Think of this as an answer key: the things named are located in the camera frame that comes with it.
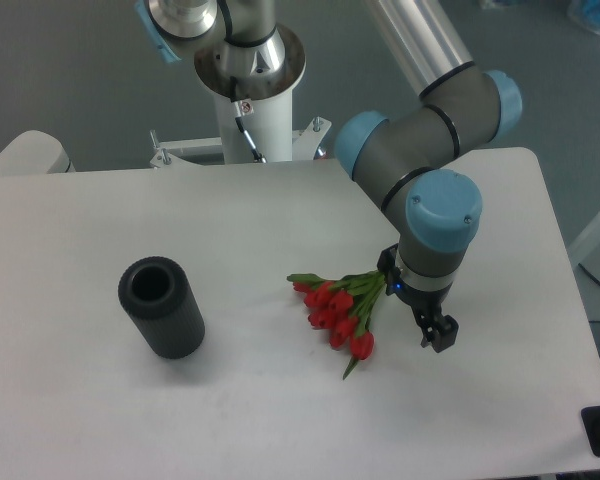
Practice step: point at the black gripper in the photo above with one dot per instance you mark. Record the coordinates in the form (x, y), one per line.
(439, 331)

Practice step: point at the red tulip bouquet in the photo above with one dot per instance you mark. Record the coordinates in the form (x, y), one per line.
(344, 307)

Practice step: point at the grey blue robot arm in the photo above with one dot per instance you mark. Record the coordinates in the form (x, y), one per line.
(403, 165)

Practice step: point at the black ribbed cylindrical vase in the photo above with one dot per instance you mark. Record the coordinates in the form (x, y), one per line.
(157, 296)

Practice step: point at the white metal base frame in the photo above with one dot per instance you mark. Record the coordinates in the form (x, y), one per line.
(190, 150)

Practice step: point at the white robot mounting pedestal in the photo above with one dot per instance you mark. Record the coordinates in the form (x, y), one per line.
(252, 88)

